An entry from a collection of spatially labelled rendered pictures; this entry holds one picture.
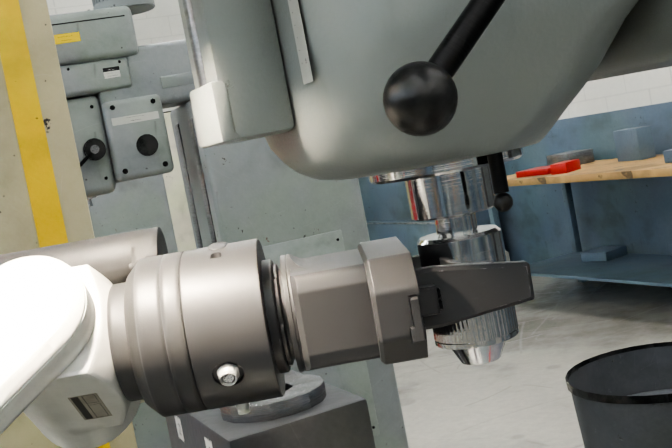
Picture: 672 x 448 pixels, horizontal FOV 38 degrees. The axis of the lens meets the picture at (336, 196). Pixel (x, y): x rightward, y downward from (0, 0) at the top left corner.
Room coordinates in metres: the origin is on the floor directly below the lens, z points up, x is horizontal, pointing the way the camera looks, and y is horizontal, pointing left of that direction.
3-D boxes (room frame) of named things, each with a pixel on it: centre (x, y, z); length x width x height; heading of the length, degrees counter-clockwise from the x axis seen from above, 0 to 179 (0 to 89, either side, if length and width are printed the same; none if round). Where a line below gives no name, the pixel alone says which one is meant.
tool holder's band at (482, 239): (0.53, -0.06, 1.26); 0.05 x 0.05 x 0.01
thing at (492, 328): (0.53, -0.06, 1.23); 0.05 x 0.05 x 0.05
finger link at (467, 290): (0.50, -0.06, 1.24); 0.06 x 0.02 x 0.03; 91
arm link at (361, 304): (0.53, 0.03, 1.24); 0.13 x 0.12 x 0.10; 1
